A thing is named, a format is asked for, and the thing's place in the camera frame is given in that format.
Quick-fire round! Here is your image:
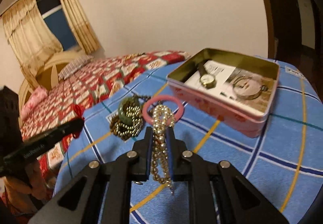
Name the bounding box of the beige curtain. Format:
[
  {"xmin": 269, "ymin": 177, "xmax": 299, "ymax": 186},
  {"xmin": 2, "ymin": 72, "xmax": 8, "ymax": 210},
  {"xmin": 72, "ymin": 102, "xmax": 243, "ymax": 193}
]
[
  {"xmin": 60, "ymin": 0, "xmax": 101, "ymax": 54},
  {"xmin": 2, "ymin": 0, "xmax": 63, "ymax": 89}
]

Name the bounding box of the blue checked tablecloth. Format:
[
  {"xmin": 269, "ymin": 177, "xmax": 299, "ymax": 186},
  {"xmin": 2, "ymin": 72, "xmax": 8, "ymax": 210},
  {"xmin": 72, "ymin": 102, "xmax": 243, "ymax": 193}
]
[{"xmin": 55, "ymin": 62, "xmax": 322, "ymax": 223}]

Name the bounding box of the pink bangle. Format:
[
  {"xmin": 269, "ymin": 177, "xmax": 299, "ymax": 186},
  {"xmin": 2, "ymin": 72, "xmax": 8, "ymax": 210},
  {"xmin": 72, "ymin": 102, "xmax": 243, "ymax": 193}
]
[{"xmin": 142, "ymin": 95, "xmax": 184, "ymax": 125}]

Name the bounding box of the red patterned bedspread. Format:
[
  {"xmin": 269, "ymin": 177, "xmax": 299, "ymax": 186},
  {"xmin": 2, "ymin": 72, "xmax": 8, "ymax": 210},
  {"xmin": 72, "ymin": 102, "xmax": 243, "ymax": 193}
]
[{"xmin": 19, "ymin": 50, "xmax": 192, "ymax": 179}]

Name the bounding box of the wooden door frame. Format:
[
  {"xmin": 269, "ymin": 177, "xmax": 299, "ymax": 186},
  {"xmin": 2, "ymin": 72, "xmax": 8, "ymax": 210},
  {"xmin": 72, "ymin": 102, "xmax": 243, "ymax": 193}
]
[{"xmin": 263, "ymin": 0, "xmax": 277, "ymax": 59}]

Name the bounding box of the brown prayer bead string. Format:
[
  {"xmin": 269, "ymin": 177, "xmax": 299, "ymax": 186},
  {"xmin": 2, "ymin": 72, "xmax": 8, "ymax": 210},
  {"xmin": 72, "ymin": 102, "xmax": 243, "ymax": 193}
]
[{"xmin": 109, "ymin": 95, "xmax": 152, "ymax": 139}]

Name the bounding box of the pearl necklace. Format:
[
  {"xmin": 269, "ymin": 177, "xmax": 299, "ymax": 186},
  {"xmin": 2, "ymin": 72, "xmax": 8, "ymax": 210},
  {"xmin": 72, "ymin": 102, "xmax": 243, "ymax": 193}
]
[{"xmin": 150, "ymin": 104, "xmax": 176, "ymax": 194}]

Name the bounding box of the window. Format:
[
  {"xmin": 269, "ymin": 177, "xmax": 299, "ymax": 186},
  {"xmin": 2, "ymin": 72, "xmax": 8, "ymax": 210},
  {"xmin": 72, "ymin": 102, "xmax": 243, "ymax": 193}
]
[{"xmin": 36, "ymin": 0, "xmax": 77, "ymax": 51}]

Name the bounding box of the cream wooden headboard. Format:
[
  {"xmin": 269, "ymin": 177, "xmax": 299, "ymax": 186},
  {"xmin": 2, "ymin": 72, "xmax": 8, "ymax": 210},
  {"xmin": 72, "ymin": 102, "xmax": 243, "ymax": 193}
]
[{"xmin": 18, "ymin": 50, "xmax": 84, "ymax": 122}]

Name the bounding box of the printed paper leaflet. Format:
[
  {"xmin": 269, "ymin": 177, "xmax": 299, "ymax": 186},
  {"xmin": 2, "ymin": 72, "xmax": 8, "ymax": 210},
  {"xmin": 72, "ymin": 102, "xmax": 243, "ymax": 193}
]
[{"xmin": 185, "ymin": 60, "xmax": 275, "ymax": 116}]

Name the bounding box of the pink pillow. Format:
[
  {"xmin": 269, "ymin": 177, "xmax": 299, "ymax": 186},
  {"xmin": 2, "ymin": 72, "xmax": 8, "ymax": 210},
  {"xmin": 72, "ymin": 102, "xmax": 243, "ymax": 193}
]
[{"xmin": 20, "ymin": 86, "xmax": 48, "ymax": 121}]

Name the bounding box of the striped pillow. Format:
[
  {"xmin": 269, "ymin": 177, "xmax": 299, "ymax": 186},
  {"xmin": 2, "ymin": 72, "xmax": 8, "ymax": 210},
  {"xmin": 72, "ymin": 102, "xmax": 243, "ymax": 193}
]
[{"xmin": 58, "ymin": 55, "xmax": 94, "ymax": 80}]

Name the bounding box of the beige curtain left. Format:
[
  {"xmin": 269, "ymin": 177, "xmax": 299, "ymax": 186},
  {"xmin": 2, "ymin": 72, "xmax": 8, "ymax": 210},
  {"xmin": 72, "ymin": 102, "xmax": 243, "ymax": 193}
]
[{"xmin": 2, "ymin": 0, "xmax": 63, "ymax": 89}]

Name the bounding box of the green jade bangle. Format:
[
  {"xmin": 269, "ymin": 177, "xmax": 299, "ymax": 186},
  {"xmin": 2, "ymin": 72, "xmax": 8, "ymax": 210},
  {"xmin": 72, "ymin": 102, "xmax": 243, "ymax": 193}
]
[{"xmin": 118, "ymin": 96, "xmax": 141, "ymax": 126}]

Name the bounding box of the beige curtain right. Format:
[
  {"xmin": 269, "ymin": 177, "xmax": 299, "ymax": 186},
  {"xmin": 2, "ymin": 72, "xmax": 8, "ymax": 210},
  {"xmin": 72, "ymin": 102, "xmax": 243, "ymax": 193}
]
[{"xmin": 60, "ymin": 0, "xmax": 101, "ymax": 54}]

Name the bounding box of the brown object on bed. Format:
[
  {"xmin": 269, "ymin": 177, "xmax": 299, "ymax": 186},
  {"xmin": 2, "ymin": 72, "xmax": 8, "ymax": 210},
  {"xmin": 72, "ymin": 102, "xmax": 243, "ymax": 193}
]
[{"xmin": 122, "ymin": 53, "xmax": 145, "ymax": 61}]

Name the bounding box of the pink metal tin box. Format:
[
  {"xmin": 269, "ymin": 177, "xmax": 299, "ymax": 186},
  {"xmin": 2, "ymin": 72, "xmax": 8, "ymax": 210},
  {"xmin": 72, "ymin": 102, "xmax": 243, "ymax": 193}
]
[{"xmin": 166, "ymin": 48, "xmax": 280, "ymax": 138}]

